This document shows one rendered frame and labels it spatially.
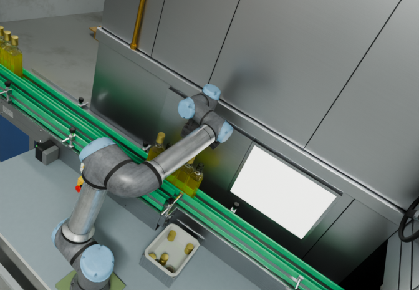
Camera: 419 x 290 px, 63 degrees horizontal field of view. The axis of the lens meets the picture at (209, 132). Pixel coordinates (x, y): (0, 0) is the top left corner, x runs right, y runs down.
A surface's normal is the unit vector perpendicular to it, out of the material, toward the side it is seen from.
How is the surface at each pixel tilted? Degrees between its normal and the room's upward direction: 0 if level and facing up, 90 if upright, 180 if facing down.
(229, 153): 90
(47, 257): 0
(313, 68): 90
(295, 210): 90
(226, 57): 90
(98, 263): 10
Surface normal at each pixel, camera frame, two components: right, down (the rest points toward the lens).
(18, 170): 0.31, -0.75
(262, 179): -0.48, 0.40
